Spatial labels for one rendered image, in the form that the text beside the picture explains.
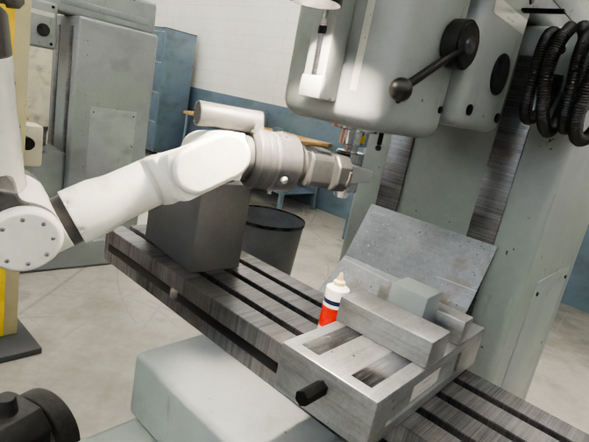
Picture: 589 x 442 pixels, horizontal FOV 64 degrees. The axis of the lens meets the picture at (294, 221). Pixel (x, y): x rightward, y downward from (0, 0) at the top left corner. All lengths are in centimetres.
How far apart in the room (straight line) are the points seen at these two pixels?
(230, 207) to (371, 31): 46
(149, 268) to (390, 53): 66
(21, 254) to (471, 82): 68
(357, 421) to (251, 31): 705
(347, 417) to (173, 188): 35
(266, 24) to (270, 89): 93
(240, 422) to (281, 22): 655
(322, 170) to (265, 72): 640
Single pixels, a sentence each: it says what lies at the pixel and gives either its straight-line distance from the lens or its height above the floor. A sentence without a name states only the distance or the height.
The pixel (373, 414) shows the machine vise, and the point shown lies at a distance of 58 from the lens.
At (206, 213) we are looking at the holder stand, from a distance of 94.
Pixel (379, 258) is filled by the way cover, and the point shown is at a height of 101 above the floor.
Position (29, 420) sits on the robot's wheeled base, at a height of 60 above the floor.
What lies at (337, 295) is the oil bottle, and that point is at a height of 103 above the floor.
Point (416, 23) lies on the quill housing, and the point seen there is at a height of 146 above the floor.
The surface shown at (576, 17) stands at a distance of 129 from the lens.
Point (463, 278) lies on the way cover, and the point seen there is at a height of 104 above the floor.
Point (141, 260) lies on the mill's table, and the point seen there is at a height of 94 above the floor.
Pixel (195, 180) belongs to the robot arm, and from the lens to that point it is 61.
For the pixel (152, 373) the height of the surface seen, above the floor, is 87.
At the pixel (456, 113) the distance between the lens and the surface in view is 82.
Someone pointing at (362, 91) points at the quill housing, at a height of 136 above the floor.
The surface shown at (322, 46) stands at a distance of 68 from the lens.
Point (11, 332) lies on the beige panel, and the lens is 262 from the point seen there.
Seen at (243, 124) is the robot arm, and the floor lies 129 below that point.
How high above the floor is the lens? 133
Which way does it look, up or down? 14 degrees down
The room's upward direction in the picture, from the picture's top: 11 degrees clockwise
